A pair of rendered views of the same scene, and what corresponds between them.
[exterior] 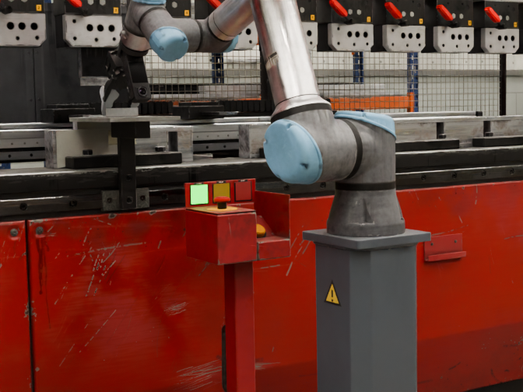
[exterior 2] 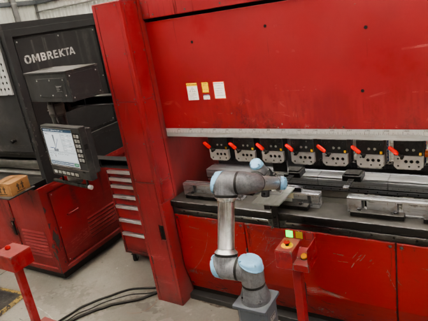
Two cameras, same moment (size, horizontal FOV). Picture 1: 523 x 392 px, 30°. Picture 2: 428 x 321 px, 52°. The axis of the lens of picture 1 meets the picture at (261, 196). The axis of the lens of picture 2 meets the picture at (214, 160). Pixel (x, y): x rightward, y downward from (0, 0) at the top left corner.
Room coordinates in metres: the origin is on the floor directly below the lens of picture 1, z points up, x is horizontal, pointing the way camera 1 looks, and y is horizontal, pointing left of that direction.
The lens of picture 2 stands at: (1.01, -1.85, 2.15)
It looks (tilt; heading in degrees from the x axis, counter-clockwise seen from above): 19 degrees down; 65
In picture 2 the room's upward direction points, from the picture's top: 9 degrees counter-clockwise
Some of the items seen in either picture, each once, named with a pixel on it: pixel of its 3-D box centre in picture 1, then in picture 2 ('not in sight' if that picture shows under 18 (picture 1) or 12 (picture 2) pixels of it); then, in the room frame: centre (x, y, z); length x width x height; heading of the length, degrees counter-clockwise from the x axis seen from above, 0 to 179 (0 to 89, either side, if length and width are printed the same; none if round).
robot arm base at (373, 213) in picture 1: (365, 206); (254, 290); (1.87, -0.20, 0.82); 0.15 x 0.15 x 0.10
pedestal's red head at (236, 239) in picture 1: (237, 219); (295, 249); (2.32, 0.06, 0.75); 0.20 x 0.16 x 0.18; 122
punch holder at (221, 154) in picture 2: not in sight; (221, 146); (2.29, 0.77, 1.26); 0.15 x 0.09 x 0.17; 121
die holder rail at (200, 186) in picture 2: not in sight; (213, 189); (2.23, 0.88, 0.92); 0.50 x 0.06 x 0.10; 121
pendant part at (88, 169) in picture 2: not in sight; (72, 149); (1.37, 1.15, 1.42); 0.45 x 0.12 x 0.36; 114
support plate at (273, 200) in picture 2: (123, 118); (273, 195); (2.38, 0.33, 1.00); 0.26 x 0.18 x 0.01; 31
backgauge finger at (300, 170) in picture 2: (77, 113); (290, 175); (2.64, 0.49, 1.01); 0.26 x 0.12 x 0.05; 31
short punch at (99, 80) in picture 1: (98, 66); (280, 167); (2.51, 0.41, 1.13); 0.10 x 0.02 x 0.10; 121
